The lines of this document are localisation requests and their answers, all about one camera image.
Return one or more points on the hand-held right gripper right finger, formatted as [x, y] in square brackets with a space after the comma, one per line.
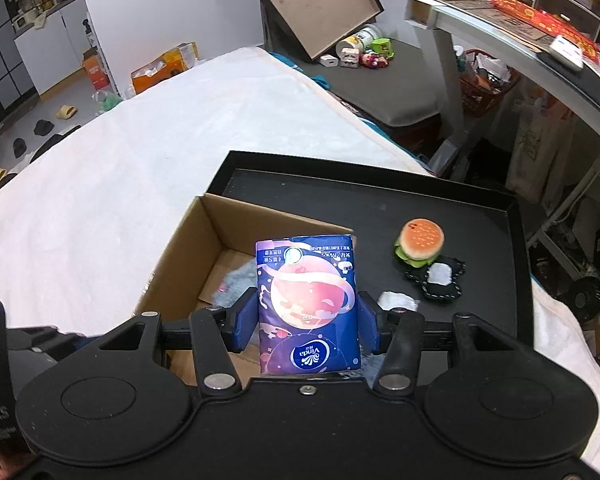
[371, 327]

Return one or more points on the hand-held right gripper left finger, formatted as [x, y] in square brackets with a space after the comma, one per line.
[242, 322]

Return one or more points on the white plastic packet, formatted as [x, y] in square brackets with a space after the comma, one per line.
[397, 300]

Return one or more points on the grey plush toy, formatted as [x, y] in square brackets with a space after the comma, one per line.
[235, 280]

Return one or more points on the purple tissue pack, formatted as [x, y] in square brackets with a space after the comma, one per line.
[305, 310]

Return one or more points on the cardboard box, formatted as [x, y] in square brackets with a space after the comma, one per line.
[200, 255]

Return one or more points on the black fabric toy white patch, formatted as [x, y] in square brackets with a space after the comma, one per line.
[447, 292]

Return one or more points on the burger plush toy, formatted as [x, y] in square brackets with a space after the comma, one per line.
[420, 240]

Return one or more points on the black tray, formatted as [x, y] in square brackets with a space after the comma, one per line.
[330, 200]

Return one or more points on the black slipper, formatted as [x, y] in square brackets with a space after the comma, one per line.
[19, 146]
[44, 127]

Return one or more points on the black desk fan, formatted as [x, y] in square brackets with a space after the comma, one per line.
[586, 299]

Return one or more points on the beige tote bag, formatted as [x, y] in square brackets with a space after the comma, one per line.
[535, 150]

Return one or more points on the red basket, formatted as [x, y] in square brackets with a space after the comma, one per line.
[480, 100]

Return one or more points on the green plastic bag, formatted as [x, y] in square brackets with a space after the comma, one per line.
[109, 102]

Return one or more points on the orange box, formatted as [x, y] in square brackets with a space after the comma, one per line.
[155, 77]

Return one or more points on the red toy figure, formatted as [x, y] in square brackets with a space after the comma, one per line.
[374, 60]

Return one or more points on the white charger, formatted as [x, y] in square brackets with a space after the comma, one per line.
[328, 61]

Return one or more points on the small box figure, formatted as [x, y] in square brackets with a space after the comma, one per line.
[349, 58]

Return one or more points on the green toy figure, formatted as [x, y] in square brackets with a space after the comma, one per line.
[382, 47]

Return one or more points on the green white canister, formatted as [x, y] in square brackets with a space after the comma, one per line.
[360, 40]

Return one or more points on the orange white carton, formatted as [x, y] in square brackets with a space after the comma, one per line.
[94, 75]

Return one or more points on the grey desk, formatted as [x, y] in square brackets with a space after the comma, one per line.
[440, 12]

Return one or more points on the wooden board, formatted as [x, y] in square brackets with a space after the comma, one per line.
[310, 5]

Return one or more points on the white remote control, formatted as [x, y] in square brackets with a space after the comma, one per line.
[567, 52]

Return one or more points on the red printed banner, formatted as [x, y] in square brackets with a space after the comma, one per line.
[545, 20]

